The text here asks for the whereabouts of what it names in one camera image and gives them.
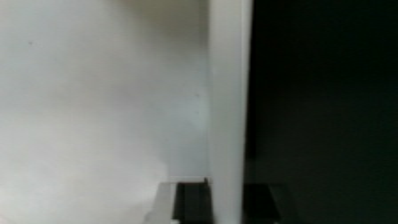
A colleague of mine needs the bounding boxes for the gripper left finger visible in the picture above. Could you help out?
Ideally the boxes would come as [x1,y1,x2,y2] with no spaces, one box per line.
[154,182,213,224]

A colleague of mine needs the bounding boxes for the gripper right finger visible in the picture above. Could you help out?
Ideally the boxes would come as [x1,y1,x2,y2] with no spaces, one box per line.
[243,183,296,224]

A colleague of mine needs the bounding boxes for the white square table top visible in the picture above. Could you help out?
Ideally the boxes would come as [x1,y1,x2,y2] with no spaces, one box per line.
[0,0,252,224]

